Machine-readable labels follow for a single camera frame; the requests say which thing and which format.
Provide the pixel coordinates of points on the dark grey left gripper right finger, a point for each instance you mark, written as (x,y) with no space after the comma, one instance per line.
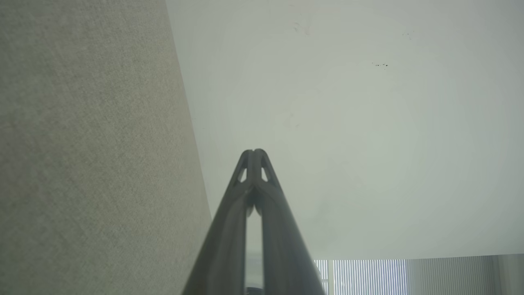
(282,250)

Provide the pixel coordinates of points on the white vertical window blinds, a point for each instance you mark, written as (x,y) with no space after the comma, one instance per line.
(368,276)

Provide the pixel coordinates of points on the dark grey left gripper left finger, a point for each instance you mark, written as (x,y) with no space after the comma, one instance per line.
(223,246)

